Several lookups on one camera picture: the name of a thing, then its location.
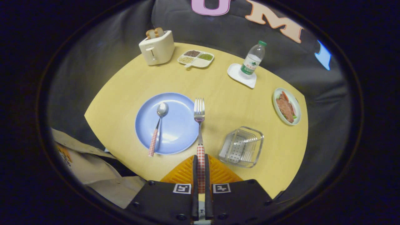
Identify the toast bread slice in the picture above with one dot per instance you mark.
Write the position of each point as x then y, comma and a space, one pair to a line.
150, 33
159, 32

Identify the blue round plate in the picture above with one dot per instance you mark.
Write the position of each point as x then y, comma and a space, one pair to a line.
178, 125

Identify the clear water bottle green cap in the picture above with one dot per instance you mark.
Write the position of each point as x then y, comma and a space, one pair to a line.
251, 62

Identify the clear glass container with rack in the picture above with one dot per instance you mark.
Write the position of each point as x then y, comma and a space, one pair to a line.
242, 147

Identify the white square coaster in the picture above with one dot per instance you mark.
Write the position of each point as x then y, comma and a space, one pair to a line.
234, 72

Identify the sliced meat with vegetables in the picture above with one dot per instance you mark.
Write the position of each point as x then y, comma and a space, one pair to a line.
285, 107

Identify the pale green food plate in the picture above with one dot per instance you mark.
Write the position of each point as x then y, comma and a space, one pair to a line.
297, 107

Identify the cream toaster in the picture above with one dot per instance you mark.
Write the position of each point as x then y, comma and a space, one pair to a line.
159, 50

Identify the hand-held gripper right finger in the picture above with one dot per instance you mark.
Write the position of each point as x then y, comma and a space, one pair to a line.
207, 193

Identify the person's beige clothing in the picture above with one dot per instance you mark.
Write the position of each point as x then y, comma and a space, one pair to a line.
90, 168

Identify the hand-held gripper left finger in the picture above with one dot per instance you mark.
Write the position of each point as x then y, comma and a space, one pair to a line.
195, 187

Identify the white divided snack tray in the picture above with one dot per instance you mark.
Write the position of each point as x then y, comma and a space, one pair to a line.
200, 63

